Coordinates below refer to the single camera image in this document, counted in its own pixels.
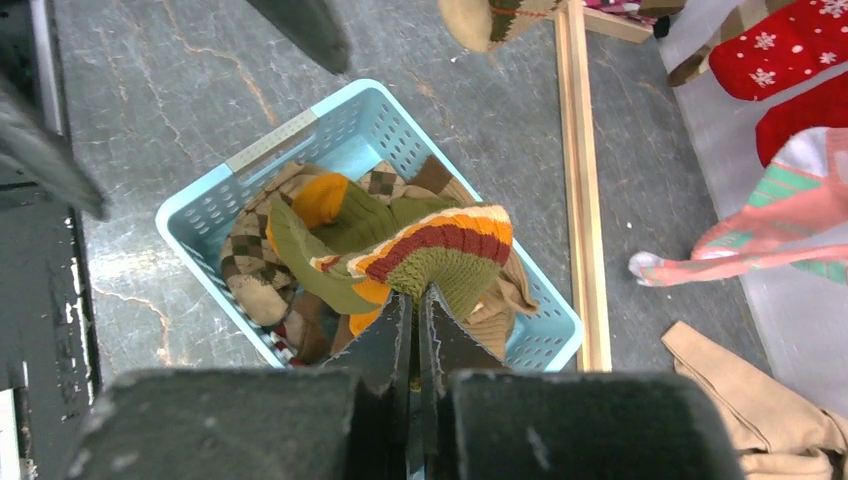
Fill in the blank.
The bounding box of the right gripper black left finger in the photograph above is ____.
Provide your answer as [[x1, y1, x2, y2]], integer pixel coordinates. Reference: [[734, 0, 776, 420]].
[[62, 293, 412, 479]]

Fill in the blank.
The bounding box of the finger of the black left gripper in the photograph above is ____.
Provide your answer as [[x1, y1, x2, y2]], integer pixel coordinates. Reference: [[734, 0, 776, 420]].
[[248, 0, 350, 75], [1, 86, 108, 220]]

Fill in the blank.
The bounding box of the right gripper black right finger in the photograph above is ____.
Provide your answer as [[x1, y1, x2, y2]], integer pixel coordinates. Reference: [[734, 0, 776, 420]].
[[418, 285, 743, 479]]

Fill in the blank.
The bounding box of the green orange striped sock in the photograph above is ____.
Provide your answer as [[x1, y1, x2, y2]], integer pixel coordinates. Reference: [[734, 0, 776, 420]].
[[309, 203, 515, 392], [265, 173, 457, 336]]

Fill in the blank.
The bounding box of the light blue plastic basket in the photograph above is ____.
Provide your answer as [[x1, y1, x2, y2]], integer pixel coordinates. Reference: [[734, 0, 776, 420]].
[[154, 78, 585, 374]]

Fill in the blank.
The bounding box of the small argyle sock in basket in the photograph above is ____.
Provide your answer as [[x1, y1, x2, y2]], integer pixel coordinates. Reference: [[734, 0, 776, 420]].
[[220, 161, 406, 326]]

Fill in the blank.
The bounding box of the beige crumpled cloth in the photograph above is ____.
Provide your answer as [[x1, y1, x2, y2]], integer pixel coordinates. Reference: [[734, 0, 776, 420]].
[[661, 322, 847, 479]]

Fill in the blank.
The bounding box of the pink camouflage cloth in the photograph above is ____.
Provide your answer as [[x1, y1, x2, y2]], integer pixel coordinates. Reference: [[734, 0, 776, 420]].
[[583, 0, 687, 20]]

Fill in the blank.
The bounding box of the pink sock with green print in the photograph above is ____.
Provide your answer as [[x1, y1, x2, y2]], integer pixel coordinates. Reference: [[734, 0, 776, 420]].
[[628, 127, 847, 287]]

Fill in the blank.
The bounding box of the brown cream striped sock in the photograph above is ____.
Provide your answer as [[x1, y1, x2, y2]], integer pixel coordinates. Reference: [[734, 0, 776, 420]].
[[667, 0, 793, 87]]

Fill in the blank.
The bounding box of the red snowflake sock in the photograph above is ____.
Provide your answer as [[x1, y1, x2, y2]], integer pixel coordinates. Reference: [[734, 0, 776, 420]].
[[708, 1, 847, 167]]

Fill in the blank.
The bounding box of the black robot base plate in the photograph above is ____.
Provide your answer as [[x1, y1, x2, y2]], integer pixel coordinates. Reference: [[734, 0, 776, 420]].
[[1, 166, 101, 479]]

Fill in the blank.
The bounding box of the wooden hanger stand frame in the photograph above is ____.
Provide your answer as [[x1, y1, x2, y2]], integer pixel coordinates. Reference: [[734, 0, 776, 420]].
[[554, 1, 612, 372]]

